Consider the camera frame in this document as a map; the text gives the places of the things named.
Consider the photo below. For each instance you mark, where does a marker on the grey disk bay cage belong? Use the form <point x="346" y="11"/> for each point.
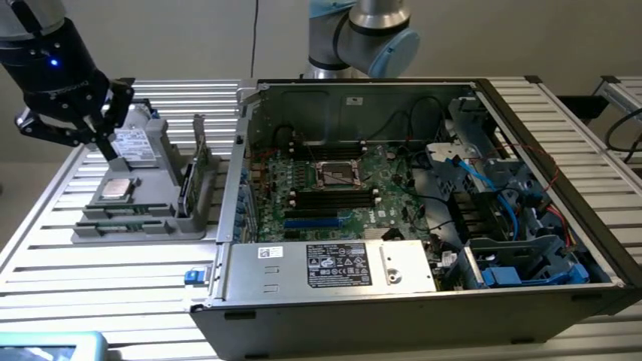
<point x="522" y="248"/>

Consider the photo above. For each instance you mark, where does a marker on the black RAM slot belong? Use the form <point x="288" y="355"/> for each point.
<point x="326" y="144"/>
<point x="334" y="206"/>
<point x="334" y="201"/>
<point x="334" y="192"/>
<point x="326" y="157"/>
<point x="326" y="149"/>
<point x="334" y="197"/>
<point x="326" y="153"/>

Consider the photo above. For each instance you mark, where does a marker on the silver chipset heatsink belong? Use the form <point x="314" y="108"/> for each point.
<point x="379" y="235"/>

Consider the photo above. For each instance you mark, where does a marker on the blue case latch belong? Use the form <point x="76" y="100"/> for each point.
<point x="195" y="276"/>

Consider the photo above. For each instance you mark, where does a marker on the black expansion slot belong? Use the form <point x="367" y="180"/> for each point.
<point x="311" y="213"/>

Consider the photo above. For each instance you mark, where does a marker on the graphics card with metal bracket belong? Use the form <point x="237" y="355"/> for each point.
<point x="200" y="165"/>

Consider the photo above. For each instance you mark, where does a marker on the silver CPU chip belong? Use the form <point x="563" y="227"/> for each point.
<point x="116" y="188"/>

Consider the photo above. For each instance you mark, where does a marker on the silver disk with white label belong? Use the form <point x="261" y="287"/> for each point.
<point x="135" y="146"/>

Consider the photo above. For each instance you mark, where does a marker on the green motherboard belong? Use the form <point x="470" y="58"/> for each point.
<point x="396" y="210"/>

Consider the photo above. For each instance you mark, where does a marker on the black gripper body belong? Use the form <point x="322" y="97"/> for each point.
<point x="55" y="71"/>

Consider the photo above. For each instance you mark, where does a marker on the green RAM stick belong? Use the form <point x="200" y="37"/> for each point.
<point x="125" y="225"/>
<point x="145" y="206"/>

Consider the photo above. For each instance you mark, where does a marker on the CPU socket with metal frame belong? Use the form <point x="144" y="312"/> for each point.
<point x="338" y="173"/>

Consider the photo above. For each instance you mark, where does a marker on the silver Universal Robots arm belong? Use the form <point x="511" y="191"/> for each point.
<point x="351" y="34"/>

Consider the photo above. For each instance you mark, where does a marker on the silver power supply unit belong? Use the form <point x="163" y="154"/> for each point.
<point x="291" y="278"/>

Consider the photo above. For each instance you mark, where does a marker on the blue expansion slot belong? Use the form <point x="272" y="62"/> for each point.
<point x="310" y="223"/>

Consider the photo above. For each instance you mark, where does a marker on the grey parts rack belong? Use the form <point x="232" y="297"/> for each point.
<point x="165" y="227"/>

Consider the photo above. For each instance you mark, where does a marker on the open black PC case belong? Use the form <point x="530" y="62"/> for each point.
<point x="351" y="331"/>

